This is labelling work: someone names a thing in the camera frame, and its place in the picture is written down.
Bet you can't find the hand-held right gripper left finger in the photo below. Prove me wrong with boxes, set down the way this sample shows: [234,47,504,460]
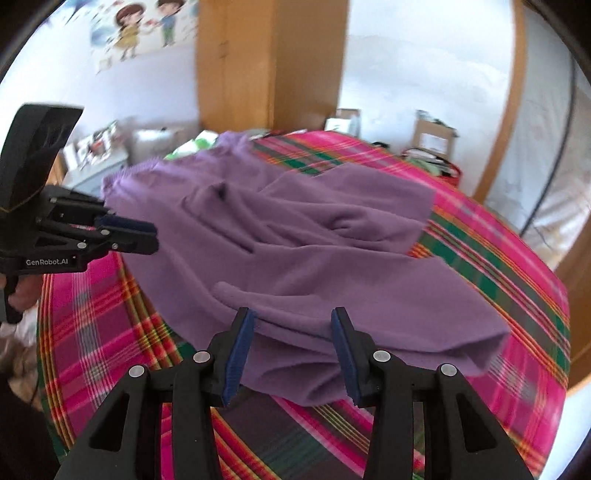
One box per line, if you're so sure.
[55,307,257,480]

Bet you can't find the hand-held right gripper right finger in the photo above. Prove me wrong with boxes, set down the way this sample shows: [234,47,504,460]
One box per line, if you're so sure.
[330,307,532,480]

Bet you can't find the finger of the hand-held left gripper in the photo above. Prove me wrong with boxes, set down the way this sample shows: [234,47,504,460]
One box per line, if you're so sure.
[34,224,160,260]
[46,186,156,238]

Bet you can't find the purple fleece garment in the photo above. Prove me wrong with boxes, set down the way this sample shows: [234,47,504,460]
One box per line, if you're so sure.
[102,131,511,407]

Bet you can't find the person's left hand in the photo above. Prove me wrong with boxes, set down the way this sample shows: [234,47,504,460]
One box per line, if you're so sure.
[8,273,43,315]

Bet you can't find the white nightstand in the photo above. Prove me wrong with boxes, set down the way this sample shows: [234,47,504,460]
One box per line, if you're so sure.
[62,152,130,195]

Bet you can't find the white paper bag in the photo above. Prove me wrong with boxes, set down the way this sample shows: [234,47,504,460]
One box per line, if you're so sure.
[131,127,195,164]

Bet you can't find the green packets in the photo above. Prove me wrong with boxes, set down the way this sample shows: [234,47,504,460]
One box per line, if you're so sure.
[164,130,220,160]

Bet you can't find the pink plaid bed blanket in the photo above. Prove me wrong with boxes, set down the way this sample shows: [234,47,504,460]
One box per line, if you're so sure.
[37,129,571,480]

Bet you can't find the white floral cloth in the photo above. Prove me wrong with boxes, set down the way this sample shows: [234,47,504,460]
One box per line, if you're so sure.
[0,320,41,407]

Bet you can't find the red plastic basket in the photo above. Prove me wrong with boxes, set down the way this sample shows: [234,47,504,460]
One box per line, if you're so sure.
[402,148,462,185]

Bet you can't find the wooden wardrobe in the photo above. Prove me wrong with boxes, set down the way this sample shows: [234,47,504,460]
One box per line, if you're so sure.
[196,0,349,134]

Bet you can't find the person's dark clothing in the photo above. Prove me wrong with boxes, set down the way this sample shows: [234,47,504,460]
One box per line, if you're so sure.
[0,374,63,480]

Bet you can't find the white box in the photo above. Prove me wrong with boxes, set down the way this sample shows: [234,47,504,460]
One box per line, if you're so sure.
[325,108,361,137]

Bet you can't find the brown cardboard box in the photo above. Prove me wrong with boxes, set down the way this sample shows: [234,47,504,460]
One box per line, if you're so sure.
[411,111,460,158]

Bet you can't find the clear plastic curtain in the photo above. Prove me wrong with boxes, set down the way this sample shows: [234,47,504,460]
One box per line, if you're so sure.
[485,9,591,273]

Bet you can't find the wooden furniture frame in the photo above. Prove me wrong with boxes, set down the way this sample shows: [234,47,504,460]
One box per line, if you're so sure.
[46,157,66,188]

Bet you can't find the cartoon wall sticker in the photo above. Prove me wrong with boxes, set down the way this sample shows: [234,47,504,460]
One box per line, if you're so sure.
[60,0,199,75]

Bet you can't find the wooden door frame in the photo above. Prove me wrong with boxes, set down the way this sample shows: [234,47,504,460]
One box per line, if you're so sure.
[471,0,529,204]

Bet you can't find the black hanging cable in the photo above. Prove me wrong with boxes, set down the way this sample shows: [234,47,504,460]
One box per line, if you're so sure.
[522,60,578,232]

